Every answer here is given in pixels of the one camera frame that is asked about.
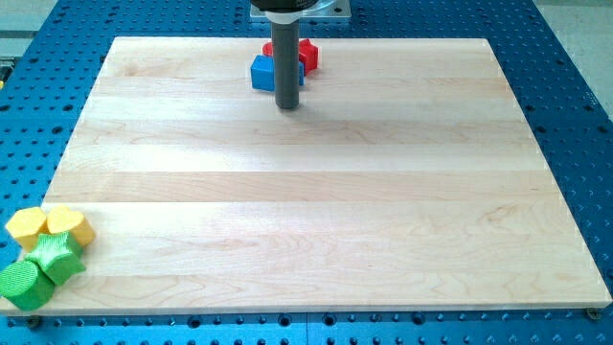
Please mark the blue cube block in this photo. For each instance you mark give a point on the blue cube block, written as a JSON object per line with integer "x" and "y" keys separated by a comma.
{"x": 262, "y": 73}

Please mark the red star block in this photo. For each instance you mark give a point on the red star block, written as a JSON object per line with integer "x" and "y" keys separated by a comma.
{"x": 308, "y": 55}

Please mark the red cylinder block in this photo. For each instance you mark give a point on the red cylinder block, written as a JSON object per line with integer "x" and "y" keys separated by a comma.
{"x": 267, "y": 49}

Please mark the black robot arm flange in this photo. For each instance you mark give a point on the black robot arm flange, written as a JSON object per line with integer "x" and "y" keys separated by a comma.
{"x": 283, "y": 6}

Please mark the wooden board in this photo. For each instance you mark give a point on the wooden board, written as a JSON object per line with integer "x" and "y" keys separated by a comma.
{"x": 407, "y": 179}

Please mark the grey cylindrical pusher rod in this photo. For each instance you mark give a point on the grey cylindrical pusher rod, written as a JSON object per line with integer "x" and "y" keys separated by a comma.
{"x": 285, "y": 44}

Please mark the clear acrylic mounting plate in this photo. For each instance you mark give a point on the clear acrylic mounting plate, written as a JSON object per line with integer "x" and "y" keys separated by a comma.
{"x": 322, "y": 11}

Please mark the yellow heart block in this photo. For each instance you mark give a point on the yellow heart block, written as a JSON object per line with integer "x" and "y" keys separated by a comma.
{"x": 63, "y": 219}

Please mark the green star block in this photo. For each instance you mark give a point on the green star block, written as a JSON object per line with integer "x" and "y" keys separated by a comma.
{"x": 58, "y": 256}

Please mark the yellow hexagon block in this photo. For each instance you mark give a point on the yellow hexagon block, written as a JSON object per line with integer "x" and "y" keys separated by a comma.
{"x": 26, "y": 225}

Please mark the green cylinder block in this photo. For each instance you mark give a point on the green cylinder block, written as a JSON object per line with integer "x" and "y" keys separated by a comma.
{"x": 26, "y": 286}

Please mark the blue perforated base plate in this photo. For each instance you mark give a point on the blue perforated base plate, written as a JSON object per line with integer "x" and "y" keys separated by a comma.
{"x": 552, "y": 54}

